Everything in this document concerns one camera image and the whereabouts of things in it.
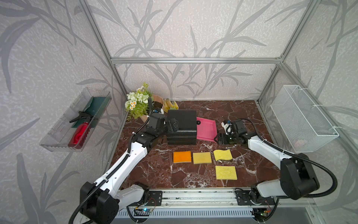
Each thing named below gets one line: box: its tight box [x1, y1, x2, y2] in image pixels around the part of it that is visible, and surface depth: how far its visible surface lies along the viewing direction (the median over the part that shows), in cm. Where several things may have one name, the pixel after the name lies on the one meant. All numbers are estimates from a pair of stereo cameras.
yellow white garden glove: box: [163, 98, 179, 113], surface depth 121 cm
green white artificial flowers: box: [124, 82, 153, 120], surface depth 81 cm
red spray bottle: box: [68, 121, 91, 150], surface depth 59 cm
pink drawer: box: [196, 116, 218, 143], surface depth 101 cm
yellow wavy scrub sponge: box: [213, 148, 233, 162], surface depth 90 cm
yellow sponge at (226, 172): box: [215, 165, 238, 181], surface depth 83 cm
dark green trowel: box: [71, 96, 111, 129], surface depth 70 cm
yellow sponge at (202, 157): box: [192, 151, 213, 165], surface depth 89 cm
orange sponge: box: [173, 150, 192, 163], surface depth 90 cm
